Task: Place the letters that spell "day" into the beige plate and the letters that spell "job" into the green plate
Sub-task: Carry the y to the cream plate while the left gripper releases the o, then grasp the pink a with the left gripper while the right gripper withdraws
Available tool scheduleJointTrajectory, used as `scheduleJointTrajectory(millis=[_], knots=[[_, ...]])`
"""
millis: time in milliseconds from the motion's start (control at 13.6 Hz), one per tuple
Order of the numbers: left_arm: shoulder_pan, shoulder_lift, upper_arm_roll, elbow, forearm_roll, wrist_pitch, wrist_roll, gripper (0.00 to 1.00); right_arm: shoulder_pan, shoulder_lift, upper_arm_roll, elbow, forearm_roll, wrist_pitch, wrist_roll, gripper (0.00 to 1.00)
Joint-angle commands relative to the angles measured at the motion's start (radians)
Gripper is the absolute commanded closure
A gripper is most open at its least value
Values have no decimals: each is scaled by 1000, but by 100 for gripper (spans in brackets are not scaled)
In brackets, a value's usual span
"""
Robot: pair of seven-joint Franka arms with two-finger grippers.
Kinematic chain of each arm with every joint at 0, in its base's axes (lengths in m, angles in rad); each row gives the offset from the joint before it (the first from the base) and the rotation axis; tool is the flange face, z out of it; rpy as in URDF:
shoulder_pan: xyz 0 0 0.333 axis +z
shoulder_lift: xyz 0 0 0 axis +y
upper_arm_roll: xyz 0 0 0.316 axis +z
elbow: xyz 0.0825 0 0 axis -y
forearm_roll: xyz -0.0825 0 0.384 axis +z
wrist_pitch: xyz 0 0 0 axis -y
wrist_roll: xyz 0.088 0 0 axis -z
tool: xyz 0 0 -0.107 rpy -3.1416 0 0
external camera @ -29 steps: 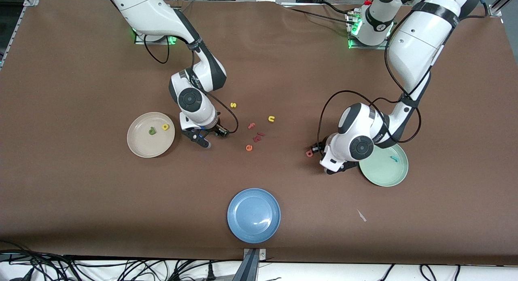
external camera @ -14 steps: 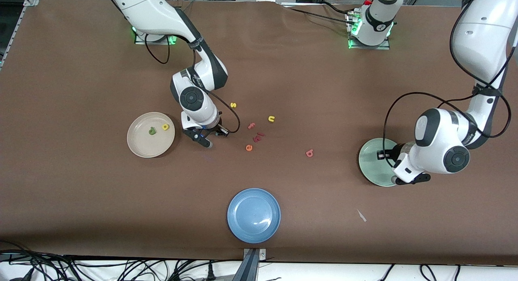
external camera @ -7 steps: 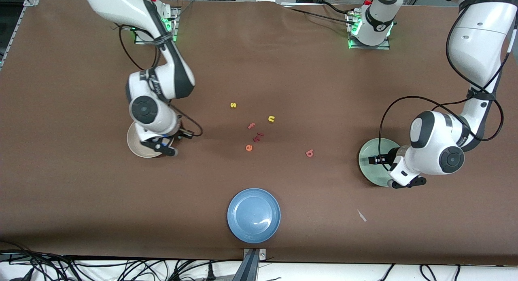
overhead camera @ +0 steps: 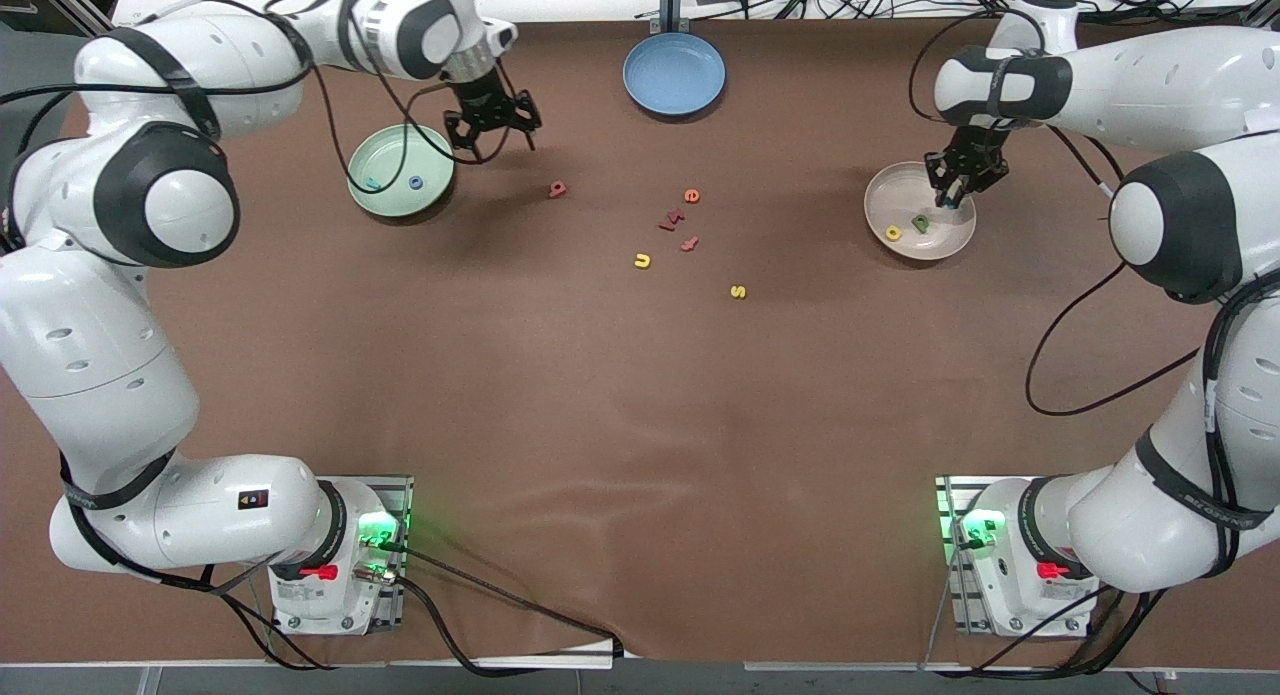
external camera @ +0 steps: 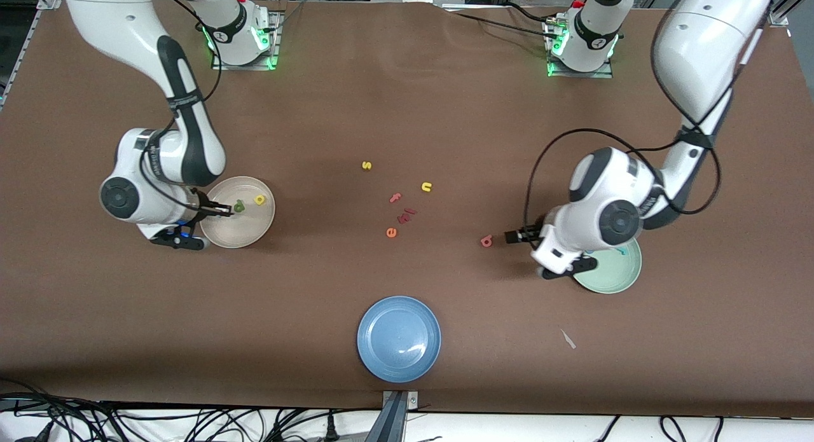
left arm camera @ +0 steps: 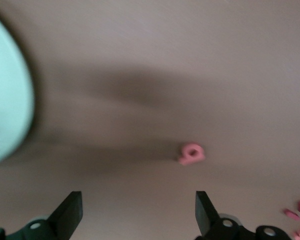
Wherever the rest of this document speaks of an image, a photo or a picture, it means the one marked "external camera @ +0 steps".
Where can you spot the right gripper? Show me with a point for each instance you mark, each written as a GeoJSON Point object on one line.
{"type": "Point", "coordinates": [205, 206]}

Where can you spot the green foam letter p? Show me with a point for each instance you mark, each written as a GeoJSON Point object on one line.
{"type": "Point", "coordinates": [240, 207]}

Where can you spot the brown paper table cover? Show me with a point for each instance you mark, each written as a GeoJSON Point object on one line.
{"type": "Point", "coordinates": [407, 98]}

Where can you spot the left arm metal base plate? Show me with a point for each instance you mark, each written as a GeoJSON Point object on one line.
{"type": "Point", "coordinates": [572, 74]}

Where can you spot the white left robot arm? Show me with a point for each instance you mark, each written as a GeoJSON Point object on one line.
{"type": "Point", "coordinates": [706, 48]}

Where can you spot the blue plate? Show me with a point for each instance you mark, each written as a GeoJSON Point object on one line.
{"type": "Point", "coordinates": [399, 339]}

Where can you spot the white paper scrap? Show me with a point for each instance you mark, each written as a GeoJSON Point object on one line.
{"type": "Point", "coordinates": [568, 339]}

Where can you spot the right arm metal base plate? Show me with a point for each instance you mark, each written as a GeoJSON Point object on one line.
{"type": "Point", "coordinates": [245, 67]}

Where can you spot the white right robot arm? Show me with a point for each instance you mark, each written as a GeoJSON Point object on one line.
{"type": "Point", "coordinates": [108, 22]}

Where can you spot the aluminium frame profile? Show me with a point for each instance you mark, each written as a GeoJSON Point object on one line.
{"type": "Point", "coordinates": [49, 0]}
{"type": "Point", "coordinates": [779, 14]}

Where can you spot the light green plate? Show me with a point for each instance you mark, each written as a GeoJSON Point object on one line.
{"type": "Point", "coordinates": [613, 276]}

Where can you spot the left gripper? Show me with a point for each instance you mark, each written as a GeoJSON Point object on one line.
{"type": "Point", "coordinates": [533, 233]}

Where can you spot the aluminium bracket profile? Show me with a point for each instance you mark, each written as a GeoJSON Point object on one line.
{"type": "Point", "coordinates": [397, 416]}

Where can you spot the beige brown plate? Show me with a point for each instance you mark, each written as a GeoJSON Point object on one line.
{"type": "Point", "coordinates": [245, 232]}

